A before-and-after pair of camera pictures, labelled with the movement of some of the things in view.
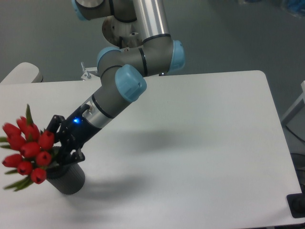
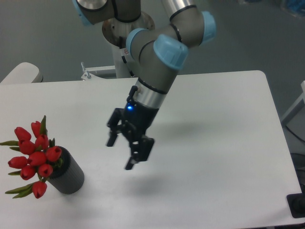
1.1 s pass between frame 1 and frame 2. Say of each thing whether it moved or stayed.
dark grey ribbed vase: stayed
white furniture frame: stayed
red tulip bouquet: moved
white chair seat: stayed
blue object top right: stayed
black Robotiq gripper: moved
